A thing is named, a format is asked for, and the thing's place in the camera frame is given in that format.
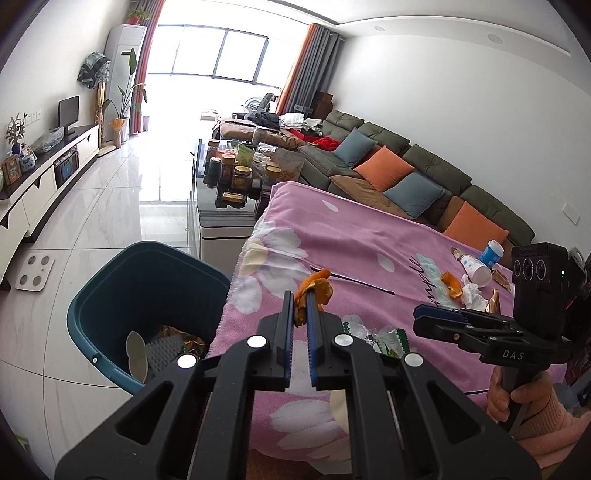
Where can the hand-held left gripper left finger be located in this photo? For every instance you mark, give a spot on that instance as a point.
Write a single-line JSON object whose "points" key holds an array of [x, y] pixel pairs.
{"points": [[288, 332]]}

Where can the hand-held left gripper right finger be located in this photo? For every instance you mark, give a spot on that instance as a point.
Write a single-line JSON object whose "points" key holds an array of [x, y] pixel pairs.
{"points": [[313, 341]]}

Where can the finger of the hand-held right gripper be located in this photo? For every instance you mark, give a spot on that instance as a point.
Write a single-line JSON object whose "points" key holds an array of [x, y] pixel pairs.
{"points": [[438, 313], [443, 328]]}

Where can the orange peel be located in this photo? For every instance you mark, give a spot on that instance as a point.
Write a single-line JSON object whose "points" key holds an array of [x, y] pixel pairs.
{"points": [[451, 286], [323, 290]]}

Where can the white paper cup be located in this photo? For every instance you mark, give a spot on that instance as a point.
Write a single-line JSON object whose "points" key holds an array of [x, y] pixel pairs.
{"points": [[478, 272]]}

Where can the blue white tub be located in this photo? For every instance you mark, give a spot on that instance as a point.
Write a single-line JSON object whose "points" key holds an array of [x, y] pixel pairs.
{"points": [[490, 254]]}

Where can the teal plastic bin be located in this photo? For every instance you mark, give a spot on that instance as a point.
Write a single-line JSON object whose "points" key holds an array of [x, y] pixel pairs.
{"points": [[138, 286]]}

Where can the person's right forearm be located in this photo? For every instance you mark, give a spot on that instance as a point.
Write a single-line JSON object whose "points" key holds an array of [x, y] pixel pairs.
{"points": [[554, 429]]}

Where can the person's right hand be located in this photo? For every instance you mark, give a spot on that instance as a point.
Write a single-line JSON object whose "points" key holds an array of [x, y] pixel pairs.
{"points": [[496, 397]]}

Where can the gold snack wrapper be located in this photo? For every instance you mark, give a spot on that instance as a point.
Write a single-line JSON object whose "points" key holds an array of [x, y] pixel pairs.
{"points": [[456, 253], [493, 302], [502, 279]]}

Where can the crumpled white tissue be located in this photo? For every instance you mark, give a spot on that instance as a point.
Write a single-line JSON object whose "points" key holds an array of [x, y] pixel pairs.
{"points": [[474, 297]]}

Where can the clear green wrapper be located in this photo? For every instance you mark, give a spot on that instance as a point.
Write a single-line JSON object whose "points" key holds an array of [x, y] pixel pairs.
{"points": [[383, 339]]}

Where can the orange cushion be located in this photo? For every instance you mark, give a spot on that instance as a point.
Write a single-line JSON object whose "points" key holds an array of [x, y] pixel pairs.
{"points": [[473, 224], [383, 168]]}

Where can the pink floral blanket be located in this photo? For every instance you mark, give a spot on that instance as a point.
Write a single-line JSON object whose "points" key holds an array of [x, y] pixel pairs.
{"points": [[369, 240]]}

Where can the blue grey cushion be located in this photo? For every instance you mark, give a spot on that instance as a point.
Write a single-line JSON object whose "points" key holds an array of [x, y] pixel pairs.
{"points": [[413, 196], [354, 147]]}

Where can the black glass coffee table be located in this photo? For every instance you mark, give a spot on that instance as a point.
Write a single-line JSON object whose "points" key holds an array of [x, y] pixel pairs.
{"points": [[217, 221]]}

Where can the gold tin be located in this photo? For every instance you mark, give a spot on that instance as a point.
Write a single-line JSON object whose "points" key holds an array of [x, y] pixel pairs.
{"points": [[233, 200]]}

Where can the brown sofa throw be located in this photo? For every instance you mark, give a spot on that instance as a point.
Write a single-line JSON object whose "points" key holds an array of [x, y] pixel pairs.
{"points": [[360, 191]]}

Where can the olive green sofa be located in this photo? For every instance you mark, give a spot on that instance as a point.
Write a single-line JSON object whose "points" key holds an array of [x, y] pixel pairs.
{"points": [[415, 154]]}

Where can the cluster of brown jars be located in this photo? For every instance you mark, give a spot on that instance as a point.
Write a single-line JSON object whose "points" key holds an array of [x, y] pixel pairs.
{"points": [[240, 177]]}

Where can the kraft snack pouch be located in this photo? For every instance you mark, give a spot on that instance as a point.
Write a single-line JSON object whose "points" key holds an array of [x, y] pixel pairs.
{"points": [[291, 166]]}

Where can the green pouch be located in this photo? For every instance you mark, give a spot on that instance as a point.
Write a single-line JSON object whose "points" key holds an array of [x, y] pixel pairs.
{"points": [[245, 156]]}

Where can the red cloth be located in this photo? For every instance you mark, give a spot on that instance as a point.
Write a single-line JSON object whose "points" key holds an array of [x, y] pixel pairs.
{"points": [[328, 143]]}

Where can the red box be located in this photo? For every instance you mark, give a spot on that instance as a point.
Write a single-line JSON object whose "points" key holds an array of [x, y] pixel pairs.
{"points": [[305, 135]]}

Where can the tall clear jar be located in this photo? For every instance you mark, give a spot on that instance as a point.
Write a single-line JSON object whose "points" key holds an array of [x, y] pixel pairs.
{"points": [[260, 136]]}

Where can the white clothes pile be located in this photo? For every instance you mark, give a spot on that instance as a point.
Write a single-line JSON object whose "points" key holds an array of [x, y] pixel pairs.
{"points": [[300, 121]]}

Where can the black bag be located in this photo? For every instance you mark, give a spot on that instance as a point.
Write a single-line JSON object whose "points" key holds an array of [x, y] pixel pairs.
{"points": [[267, 120]]}

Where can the white floor fan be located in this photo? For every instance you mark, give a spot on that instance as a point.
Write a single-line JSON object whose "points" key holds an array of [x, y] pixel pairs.
{"points": [[258, 104]]}

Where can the dark wooden cabinet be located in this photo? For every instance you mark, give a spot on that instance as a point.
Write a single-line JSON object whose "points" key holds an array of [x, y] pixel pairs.
{"points": [[323, 104]]}

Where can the white bathroom scale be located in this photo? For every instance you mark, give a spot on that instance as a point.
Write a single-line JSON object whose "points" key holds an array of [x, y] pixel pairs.
{"points": [[34, 273]]}

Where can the tall plant yellow vase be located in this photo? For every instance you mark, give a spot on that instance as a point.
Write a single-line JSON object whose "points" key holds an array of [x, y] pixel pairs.
{"points": [[120, 129]]}

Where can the grey orange curtain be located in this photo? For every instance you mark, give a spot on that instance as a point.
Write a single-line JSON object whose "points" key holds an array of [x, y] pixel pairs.
{"points": [[309, 69], [145, 74]]}

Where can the black framed window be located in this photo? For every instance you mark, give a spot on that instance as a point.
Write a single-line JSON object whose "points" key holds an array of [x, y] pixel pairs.
{"points": [[240, 55]]}

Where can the white black TV cabinet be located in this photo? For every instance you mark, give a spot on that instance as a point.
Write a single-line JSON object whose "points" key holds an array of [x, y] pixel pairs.
{"points": [[41, 184]]}

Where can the blue patterned bundle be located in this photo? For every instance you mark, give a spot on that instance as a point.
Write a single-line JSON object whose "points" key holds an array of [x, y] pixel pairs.
{"points": [[48, 142]]}

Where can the black monitor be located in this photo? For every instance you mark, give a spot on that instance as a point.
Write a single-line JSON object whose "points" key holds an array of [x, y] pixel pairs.
{"points": [[68, 113]]}

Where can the blue white porcelain jar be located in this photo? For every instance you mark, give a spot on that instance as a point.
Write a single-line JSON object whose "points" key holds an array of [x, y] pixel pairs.
{"points": [[27, 161]]}

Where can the white standing air conditioner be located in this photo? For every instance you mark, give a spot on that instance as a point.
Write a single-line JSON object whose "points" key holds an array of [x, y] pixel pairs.
{"points": [[121, 69]]}

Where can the floral covered standing fan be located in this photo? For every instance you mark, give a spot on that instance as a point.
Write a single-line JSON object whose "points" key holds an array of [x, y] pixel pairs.
{"points": [[94, 69]]}

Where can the small plant blue vase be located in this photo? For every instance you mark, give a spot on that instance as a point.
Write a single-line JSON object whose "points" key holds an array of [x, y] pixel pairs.
{"points": [[16, 147]]}

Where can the potted plant red pot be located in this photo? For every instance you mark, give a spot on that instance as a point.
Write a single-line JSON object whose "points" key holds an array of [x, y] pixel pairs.
{"points": [[137, 17]]}

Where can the white wall switch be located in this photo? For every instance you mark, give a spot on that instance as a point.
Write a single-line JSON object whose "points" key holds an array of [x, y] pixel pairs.
{"points": [[571, 214]]}

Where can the wooden picture frame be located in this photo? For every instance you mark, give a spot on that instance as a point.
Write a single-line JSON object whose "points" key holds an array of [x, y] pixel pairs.
{"points": [[12, 168]]}

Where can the white wall socket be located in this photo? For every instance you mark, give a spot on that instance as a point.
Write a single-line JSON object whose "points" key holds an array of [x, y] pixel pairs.
{"points": [[33, 117]]}

